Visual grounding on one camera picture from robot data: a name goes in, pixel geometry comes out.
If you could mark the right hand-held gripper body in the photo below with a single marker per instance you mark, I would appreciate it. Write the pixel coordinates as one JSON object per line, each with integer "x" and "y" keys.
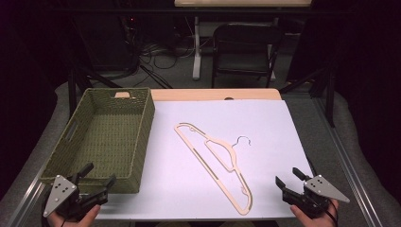
{"x": 318, "y": 192}

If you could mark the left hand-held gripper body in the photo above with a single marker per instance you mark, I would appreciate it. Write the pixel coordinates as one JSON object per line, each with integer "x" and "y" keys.
{"x": 61, "y": 192}

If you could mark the green woven basket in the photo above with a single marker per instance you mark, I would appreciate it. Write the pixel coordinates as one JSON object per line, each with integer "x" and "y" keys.
{"x": 107, "y": 138}

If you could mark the beige clothes hanger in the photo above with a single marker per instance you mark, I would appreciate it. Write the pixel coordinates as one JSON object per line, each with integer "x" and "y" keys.
{"x": 217, "y": 160}

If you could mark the person's right hand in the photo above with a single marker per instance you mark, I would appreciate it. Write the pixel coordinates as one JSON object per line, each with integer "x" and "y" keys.
{"x": 312, "y": 217}

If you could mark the person's left hand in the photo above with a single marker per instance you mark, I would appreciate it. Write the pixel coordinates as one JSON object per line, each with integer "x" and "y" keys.
{"x": 78, "y": 218}

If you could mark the white table mat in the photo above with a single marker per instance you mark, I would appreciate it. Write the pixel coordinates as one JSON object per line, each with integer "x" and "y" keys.
{"x": 220, "y": 126}

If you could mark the black metal stand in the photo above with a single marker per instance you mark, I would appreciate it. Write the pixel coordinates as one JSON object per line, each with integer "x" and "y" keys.
{"x": 78, "y": 85}
{"x": 321, "y": 88}

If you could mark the light wooden desk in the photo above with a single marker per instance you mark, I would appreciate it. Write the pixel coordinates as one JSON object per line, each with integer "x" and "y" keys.
{"x": 214, "y": 94}

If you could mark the black folding chair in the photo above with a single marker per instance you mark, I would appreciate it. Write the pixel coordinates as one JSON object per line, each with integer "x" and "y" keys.
{"x": 246, "y": 53}

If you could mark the white table leg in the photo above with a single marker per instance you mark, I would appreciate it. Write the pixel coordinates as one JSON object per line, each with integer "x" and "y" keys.
{"x": 196, "y": 50}

